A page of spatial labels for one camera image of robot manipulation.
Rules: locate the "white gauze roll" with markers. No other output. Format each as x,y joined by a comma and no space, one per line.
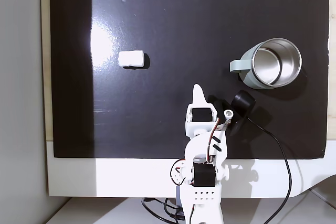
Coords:
131,59

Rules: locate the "black table mat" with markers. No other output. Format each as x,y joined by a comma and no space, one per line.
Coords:
162,11

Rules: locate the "black camera box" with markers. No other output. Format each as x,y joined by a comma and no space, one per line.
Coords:
242,102

